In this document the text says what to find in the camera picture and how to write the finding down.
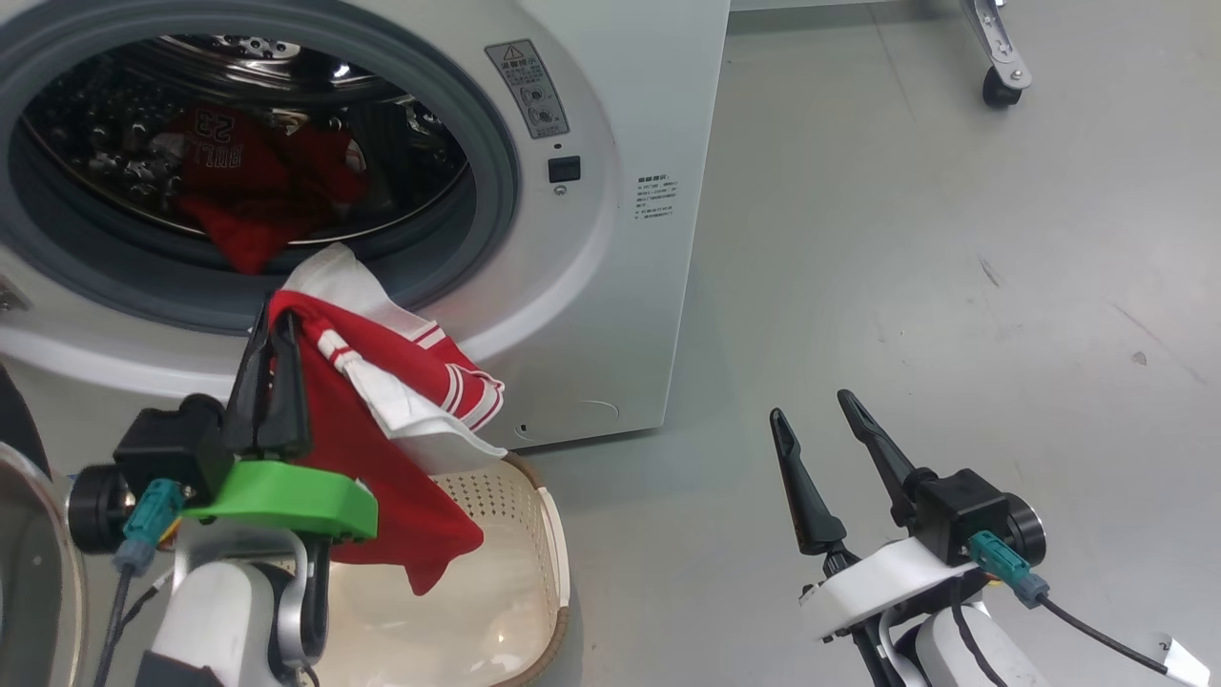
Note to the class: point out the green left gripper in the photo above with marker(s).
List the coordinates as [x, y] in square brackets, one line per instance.
[286, 496]

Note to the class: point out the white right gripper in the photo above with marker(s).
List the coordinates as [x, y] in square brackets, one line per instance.
[878, 582]

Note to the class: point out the red white striped garment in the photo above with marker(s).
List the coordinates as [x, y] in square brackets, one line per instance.
[382, 458]

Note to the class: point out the red numbered basketball jersey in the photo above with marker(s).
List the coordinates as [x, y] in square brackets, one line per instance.
[248, 191]

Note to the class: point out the black glass washing machine door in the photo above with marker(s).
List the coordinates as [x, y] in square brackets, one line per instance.
[33, 572]

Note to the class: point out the cream perforated laundry basket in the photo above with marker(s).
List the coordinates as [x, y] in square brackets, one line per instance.
[515, 592]

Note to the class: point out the white front-load washing machine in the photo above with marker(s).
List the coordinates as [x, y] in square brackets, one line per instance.
[591, 315]

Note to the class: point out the grey warning sticker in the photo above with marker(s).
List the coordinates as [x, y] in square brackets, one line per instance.
[527, 91]

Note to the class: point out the grey wheeled stand leg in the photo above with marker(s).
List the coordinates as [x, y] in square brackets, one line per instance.
[997, 48]

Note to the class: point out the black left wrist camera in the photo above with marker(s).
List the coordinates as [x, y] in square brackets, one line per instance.
[176, 448]

